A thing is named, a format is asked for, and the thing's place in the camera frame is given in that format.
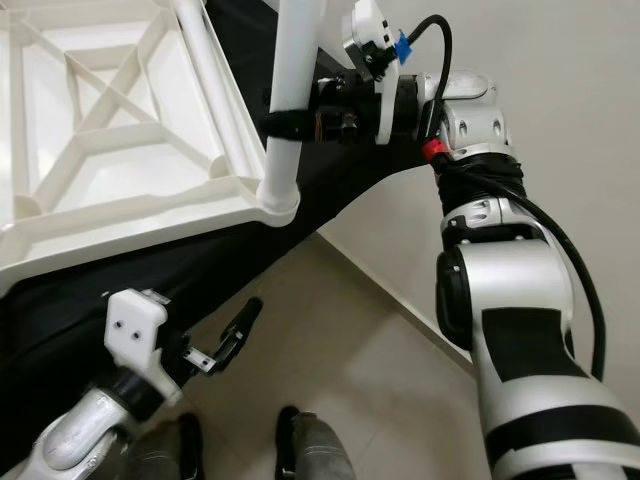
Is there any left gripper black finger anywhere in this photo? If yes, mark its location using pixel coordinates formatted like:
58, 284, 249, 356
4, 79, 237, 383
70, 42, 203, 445
210, 297, 264, 367

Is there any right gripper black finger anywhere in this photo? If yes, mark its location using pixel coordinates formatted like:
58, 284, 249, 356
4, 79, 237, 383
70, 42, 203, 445
265, 110, 321, 142

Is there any white plastic table top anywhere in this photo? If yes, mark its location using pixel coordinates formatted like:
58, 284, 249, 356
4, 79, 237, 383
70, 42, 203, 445
0, 0, 301, 296

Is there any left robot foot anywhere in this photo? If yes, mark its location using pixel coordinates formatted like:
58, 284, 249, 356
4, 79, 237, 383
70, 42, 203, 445
125, 412, 206, 480

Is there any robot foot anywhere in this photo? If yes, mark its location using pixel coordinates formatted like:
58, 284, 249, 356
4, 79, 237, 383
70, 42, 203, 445
275, 405, 356, 480
125, 412, 206, 480

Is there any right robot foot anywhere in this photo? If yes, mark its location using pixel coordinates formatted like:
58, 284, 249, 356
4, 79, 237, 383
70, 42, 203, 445
275, 405, 356, 480

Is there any black tablecloth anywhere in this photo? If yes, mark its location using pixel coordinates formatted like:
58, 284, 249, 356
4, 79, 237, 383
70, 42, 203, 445
0, 0, 436, 480

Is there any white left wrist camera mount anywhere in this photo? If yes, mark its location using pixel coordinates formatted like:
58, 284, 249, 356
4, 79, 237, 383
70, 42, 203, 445
105, 288, 183, 406

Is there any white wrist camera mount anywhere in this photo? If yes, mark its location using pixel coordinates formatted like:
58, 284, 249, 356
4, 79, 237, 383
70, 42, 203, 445
340, 0, 416, 146
105, 288, 183, 406

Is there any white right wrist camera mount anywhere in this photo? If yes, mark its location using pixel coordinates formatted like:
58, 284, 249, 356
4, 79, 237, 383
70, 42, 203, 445
340, 0, 416, 146

